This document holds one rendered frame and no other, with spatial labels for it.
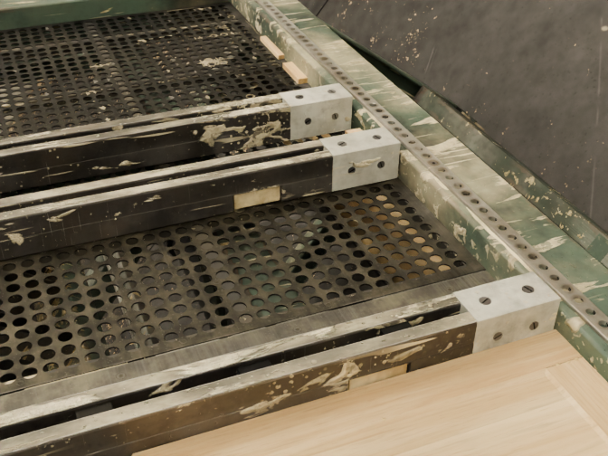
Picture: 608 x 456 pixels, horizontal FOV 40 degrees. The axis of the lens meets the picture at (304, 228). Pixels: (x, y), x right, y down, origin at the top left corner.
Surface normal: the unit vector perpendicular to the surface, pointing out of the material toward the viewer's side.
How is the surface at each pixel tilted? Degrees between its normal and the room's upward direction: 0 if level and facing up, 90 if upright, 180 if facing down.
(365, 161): 90
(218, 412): 90
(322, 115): 90
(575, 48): 0
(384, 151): 90
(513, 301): 54
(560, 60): 0
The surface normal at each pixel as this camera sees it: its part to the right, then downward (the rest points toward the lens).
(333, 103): 0.38, 0.53
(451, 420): 0.01, -0.82
